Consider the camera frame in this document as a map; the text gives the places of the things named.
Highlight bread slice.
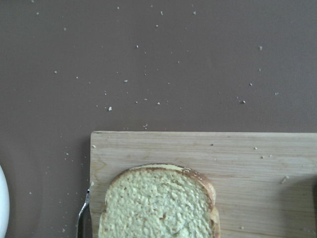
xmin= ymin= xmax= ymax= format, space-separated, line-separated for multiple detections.
xmin=98 ymin=164 xmax=221 ymax=238

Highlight white round plate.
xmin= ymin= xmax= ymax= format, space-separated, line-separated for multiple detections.
xmin=0 ymin=167 xmax=10 ymax=238

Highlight wooden cutting board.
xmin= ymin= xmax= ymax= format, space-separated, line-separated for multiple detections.
xmin=90 ymin=131 xmax=317 ymax=238

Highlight metal knife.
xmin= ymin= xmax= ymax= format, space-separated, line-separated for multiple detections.
xmin=76 ymin=189 xmax=90 ymax=238

